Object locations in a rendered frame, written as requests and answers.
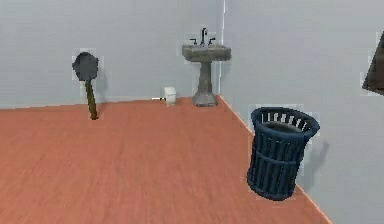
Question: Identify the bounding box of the white toilet paper roll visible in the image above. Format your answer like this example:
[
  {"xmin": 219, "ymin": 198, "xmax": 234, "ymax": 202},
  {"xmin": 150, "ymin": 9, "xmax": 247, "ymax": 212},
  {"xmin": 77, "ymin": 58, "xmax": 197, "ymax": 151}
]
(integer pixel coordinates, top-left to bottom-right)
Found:
[{"xmin": 151, "ymin": 86, "xmax": 177, "ymax": 105}]

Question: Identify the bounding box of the dark blue slatted trash can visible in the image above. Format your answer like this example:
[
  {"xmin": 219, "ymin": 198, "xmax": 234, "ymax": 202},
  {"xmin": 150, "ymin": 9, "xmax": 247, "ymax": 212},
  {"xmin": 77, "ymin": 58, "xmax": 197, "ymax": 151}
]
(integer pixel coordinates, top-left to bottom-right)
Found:
[{"xmin": 246, "ymin": 106, "xmax": 321, "ymax": 202}]

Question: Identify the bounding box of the black sink faucet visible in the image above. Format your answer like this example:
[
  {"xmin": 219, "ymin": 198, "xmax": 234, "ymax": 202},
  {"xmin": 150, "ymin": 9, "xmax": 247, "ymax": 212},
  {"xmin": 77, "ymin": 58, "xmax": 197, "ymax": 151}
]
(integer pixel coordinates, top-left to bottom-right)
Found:
[{"xmin": 189, "ymin": 27, "xmax": 217, "ymax": 47}]

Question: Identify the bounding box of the grey pedestal sink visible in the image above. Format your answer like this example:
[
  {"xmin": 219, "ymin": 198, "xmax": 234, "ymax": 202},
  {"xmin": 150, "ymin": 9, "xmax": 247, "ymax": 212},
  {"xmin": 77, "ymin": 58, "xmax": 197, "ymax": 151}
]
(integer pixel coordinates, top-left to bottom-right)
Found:
[{"xmin": 181, "ymin": 44, "xmax": 232, "ymax": 108}]

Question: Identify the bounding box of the dark plunger with brown handle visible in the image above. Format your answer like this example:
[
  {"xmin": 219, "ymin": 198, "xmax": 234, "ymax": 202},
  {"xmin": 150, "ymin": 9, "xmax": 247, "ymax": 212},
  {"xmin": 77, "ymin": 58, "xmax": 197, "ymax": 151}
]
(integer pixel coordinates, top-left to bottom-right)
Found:
[{"xmin": 71, "ymin": 51, "xmax": 100, "ymax": 121}]

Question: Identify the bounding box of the dark framed wall picture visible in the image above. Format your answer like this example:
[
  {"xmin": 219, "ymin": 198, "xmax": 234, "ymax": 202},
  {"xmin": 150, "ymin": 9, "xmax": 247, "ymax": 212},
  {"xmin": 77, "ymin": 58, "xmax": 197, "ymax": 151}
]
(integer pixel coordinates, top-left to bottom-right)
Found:
[{"xmin": 362, "ymin": 31, "xmax": 384, "ymax": 97}]

